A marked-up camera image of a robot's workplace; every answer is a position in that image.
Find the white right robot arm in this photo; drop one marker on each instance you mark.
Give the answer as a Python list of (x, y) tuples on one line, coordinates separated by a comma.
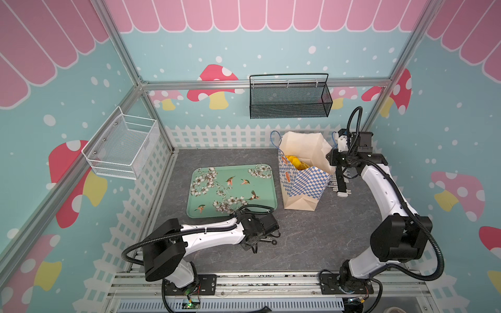
[(402, 235)]

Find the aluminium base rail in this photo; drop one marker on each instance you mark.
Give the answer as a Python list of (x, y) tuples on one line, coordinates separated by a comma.
[(300, 291)]

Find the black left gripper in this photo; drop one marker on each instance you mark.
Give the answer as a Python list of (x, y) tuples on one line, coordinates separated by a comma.
[(246, 246)]

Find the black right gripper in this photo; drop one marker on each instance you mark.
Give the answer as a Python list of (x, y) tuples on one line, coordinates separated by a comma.
[(340, 178)]

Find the black mesh wall basket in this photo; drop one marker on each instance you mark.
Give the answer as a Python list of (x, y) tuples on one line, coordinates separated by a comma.
[(287, 96)]

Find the yellow fake croissant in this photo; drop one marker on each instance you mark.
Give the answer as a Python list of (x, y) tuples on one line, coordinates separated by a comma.
[(297, 163)]

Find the checkered paper croissant bag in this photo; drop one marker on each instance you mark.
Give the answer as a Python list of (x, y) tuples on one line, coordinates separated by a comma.
[(302, 190)]

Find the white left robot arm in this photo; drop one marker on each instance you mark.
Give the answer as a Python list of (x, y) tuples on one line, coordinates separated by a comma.
[(162, 253)]

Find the white wire wall basket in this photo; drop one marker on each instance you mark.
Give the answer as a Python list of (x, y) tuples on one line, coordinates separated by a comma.
[(121, 147)]

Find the green floral serving tray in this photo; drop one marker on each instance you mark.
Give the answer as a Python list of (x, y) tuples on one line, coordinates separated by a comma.
[(219, 191)]

